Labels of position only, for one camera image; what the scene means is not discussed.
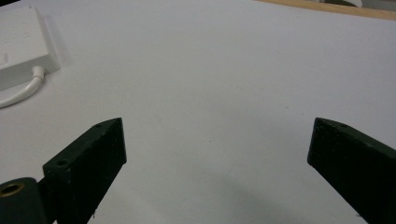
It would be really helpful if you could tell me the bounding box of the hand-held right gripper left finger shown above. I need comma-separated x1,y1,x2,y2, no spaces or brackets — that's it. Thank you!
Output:
42,117,128,224

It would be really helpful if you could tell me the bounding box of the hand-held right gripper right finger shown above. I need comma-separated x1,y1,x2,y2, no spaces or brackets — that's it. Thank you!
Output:
306,117,396,224

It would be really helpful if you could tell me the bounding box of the white power strip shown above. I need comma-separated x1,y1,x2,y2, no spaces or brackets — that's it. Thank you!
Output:
0,5,62,91

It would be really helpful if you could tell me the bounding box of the wooden table edge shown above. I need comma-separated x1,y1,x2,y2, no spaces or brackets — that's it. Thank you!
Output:
254,0,396,21

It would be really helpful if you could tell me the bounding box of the white power cable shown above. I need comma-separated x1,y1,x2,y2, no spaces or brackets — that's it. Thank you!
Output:
0,65,47,109

